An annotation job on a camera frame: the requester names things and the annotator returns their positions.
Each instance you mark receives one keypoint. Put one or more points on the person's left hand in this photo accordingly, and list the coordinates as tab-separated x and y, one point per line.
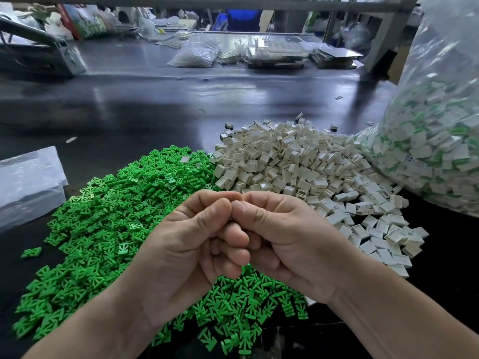
183	254

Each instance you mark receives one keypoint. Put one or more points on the person's right hand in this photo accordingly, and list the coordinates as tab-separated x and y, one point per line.
299	243

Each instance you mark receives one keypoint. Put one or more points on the pile of white plastic caps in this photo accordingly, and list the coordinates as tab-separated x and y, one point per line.
314	157

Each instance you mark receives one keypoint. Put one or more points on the pile of green plastic clips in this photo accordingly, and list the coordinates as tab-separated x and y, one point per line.
97	213

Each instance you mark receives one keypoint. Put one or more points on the clear plastic bag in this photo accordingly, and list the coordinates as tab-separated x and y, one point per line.
438	138

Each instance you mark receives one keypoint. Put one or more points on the person's left forearm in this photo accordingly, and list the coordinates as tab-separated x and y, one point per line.
86	332

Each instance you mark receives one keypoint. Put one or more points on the small green plastic part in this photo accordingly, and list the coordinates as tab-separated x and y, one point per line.
31	252

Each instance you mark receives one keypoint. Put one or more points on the small clear bag of parts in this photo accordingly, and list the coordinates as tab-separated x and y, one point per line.
193	54

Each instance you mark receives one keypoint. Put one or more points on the stack of clear flat bags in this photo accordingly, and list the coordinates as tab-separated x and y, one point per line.
30	187

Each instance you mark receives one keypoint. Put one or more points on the dark flat tray stack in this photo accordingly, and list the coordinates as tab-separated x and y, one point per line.
337	57

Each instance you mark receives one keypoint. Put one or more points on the blue crate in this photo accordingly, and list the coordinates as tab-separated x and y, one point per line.
241	21

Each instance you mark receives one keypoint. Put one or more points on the grey heat sealer machine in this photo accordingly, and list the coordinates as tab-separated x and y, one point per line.
41	56

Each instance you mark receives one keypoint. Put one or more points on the grey metal horizontal bar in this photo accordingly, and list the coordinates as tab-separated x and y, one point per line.
224	3

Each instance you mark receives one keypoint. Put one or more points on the grey metal slanted post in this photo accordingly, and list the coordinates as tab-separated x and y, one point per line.
391	30

